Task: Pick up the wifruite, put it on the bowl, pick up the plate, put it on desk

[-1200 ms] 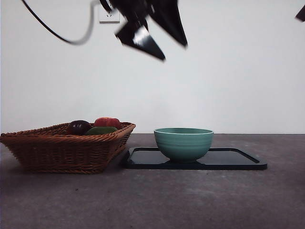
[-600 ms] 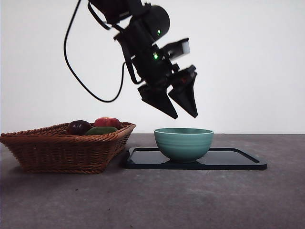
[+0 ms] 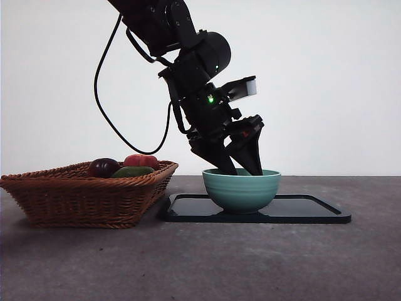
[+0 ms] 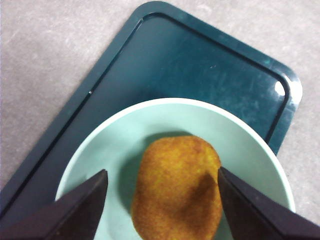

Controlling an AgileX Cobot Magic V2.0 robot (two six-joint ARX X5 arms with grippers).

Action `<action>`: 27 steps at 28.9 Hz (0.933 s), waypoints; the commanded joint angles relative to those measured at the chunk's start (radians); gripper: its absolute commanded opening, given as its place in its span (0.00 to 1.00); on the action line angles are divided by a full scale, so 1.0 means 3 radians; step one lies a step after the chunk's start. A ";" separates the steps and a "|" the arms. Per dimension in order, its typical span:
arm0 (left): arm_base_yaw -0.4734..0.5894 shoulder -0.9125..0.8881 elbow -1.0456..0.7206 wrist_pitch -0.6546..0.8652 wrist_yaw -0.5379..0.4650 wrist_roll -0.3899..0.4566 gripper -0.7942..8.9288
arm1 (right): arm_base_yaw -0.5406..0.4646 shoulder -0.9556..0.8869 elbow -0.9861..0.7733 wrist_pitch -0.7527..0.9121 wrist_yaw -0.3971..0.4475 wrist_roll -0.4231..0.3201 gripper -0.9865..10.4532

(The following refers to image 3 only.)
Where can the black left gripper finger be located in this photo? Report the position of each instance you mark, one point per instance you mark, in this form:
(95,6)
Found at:
(216,155)
(250,153)

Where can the teal ceramic bowl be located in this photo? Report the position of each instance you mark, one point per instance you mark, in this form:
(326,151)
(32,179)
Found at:
(241,194)

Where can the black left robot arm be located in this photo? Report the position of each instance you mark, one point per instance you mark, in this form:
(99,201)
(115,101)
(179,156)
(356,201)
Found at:
(175,31)

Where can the black rectangular tray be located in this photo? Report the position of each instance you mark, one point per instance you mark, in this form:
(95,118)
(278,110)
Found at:
(297,210)

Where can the red peach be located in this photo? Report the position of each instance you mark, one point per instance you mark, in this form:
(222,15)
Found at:
(141,160)

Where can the green lime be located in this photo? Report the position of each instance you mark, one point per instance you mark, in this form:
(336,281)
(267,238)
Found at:
(133,172)

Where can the dark purple plum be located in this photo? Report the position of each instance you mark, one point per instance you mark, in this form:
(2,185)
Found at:
(103,167)

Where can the brown wicker basket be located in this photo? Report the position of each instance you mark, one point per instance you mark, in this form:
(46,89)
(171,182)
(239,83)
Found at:
(78,200)

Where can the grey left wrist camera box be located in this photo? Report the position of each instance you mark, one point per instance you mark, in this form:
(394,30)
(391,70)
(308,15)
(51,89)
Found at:
(249,88)

